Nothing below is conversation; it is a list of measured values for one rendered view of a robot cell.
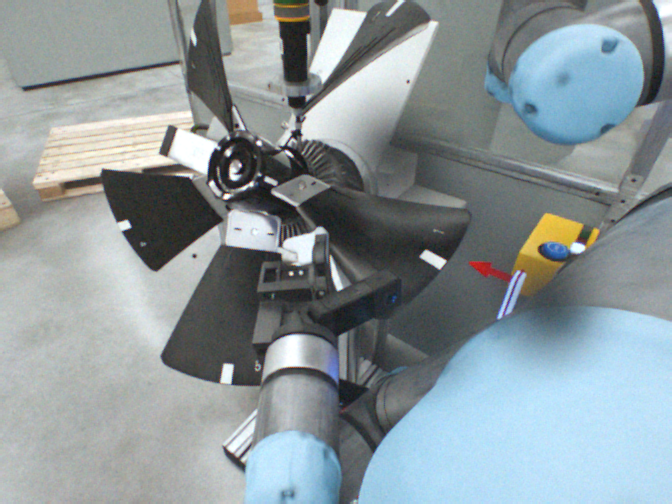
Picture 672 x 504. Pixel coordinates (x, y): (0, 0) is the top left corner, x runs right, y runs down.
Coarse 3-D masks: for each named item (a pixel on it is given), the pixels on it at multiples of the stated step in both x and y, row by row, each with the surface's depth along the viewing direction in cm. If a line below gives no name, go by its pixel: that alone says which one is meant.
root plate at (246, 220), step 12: (240, 216) 70; (252, 216) 71; (264, 216) 72; (276, 216) 73; (228, 228) 69; (264, 228) 72; (276, 228) 73; (228, 240) 69; (240, 240) 70; (252, 240) 71; (264, 240) 72; (276, 240) 73
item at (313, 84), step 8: (312, 72) 58; (272, 80) 55; (280, 80) 55; (312, 80) 55; (320, 80) 56; (272, 88) 55; (280, 88) 54; (288, 88) 53; (296, 88) 53; (304, 88) 54; (312, 88) 54; (320, 88) 56; (296, 96) 54
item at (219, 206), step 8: (200, 176) 74; (200, 184) 75; (200, 192) 76; (208, 192) 76; (208, 200) 77; (216, 200) 77; (216, 208) 78; (224, 208) 78; (232, 208) 77; (240, 208) 77; (224, 216) 79
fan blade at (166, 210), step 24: (120, 192) 81; (144, 192) 79; (168, 192) 77; (192, 192) 76; (120, 216) 84; (144, 216) 82; (168, 216) 80; (192, 216) 79; (216, 216) 79; (168, 240) 84; (192, 240) 83
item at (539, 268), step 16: (544, 224) 80; (560, 224) 80; (576, 224) 80; (528, 240) 76; (544, 240) 76; (560, 240) 76; (592, 240) 76; (528, 256) 73; (544, 256) 72; (512, 272) 77; (528, 272) 74; (544, 272) 73; (528, 288) 76
